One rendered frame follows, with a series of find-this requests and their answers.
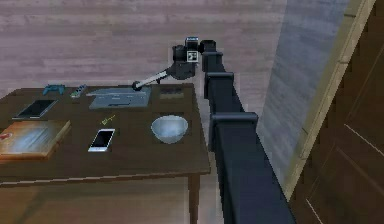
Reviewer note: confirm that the dark brown room door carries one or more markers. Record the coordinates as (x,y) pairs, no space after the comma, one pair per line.
(346,140)

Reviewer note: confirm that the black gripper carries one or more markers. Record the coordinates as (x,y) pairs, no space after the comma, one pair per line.
(182,65)

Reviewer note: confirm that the grey remote control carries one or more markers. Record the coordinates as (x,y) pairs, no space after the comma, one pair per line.
(78,91)

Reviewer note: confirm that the black tablet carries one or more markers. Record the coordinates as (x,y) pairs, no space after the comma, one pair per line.
(36,108)

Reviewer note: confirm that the grey laptop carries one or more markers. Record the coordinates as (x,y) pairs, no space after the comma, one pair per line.
(121,97)

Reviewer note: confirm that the small yellow keys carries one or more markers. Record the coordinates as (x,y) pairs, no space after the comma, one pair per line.
(108,119)

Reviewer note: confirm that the white smartphone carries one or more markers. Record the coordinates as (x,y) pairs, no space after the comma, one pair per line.
(101,140)

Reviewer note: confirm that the dark brown wooden table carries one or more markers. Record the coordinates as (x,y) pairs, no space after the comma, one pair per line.
(126,146)

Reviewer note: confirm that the blue game controller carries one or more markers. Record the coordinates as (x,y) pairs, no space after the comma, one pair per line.
(53,89)

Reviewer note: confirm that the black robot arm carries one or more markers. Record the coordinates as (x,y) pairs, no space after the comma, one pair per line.
(240,146)

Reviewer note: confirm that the pale grey bowl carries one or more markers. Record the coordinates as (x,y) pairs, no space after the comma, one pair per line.
(169,128)

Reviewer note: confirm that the brown book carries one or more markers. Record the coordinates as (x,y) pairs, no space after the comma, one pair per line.
(31,138)

